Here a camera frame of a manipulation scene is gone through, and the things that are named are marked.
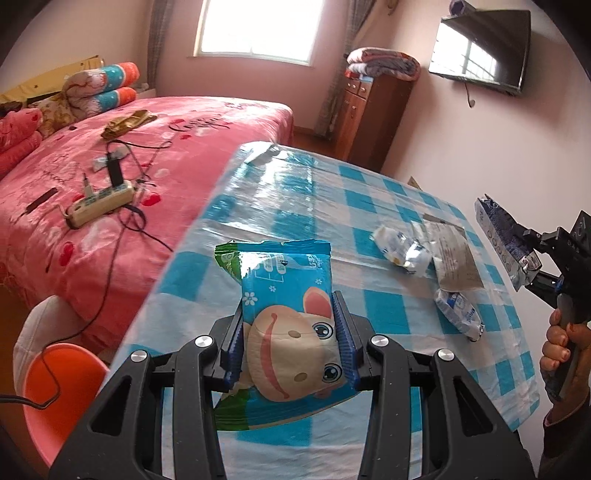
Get folded blankets on cabinet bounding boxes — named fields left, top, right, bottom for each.
left=346, top=47, right=421, bottom=83

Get black power cable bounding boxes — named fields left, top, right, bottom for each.
left=0, top=203, right=176, bottom=411

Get cartoon print pillow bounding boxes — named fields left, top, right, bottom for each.
left=63, top=61, right=140, bottom=93
left=88, top=88, right=138, bottom=110

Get person's right hand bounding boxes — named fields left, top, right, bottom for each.
left=539, top=308, right=591, bottom=384

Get crumpled white silver wrapper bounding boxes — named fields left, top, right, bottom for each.
left=372, top=224, right=432, bottom=276

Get blue white checkered tablecloth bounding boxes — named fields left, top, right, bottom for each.
left=108, top=141, right=541, bottom=480

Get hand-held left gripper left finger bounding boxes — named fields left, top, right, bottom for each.
left=48, top=302, right=245, bottom=480

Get black charger cable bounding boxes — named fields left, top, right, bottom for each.
left=106, top=138, right=174, bottom=232

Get silver foil pouch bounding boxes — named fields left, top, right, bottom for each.
left=422, top=220, right=483, bottom=291

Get person's right forearm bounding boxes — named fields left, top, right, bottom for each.
left=540, top=369, right=591, bottom=462

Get cartoon monkey wet wipes packet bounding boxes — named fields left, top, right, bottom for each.
left=213, top=239, right=365, bottom=432

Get yellow floral pillow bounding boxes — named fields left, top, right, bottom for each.
left=30, top=95, right=88, bottom=137

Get black wall television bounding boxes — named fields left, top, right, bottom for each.
left=428, top=8, right=532, bottom=95

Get window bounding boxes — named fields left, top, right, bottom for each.
left=187, top=0, right=326, bottom=65

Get brown wooden cabinet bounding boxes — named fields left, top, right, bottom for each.
left=333, top=74, right=414, bottom=172

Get small white packet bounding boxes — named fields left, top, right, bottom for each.
left=90, top=148, right=130, bottom=171

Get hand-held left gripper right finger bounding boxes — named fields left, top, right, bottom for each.
left=332, top=291, right=539, bottom=480

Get rolled floral blankets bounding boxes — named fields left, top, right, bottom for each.
left=0, top=55, right=105, bottom=104

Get folded pink blanket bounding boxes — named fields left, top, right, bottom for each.
left=0, top=131, right=42, bottom=178
left=0, top=107, right=43, bottom=139

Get gold cloth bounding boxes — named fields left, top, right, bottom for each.
left=102, top=110, right=158, bottom=139

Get crumpled white blue wrapper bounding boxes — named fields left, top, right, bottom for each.
left=434, top=288, right=485, bottom=342

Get grey checked curtain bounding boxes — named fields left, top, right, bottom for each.
left=148, top=0, right=174, bottom=97

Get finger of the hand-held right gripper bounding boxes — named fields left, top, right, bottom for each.
left=508, top=217, right=557, bottom=252
left=517, top=254, right=564, bottom=310

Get sheer patterned curtain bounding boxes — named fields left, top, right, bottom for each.
left=316, top=0, right=365, bottom=137

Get orange plastic bin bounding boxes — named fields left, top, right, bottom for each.
left=23, top=342, right=112, bottom=469

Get pink bed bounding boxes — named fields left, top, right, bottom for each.
left=0, top=95, right=294, bottom=356

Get black slim remote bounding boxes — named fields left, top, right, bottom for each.
left=21, top=187, right=58, bottom=215

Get white blue milk carton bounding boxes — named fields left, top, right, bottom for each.
left=475, top=194, right=536, bottom=291

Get beige power strip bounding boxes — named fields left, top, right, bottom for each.
left=65, top=181, right=134, bottom=228

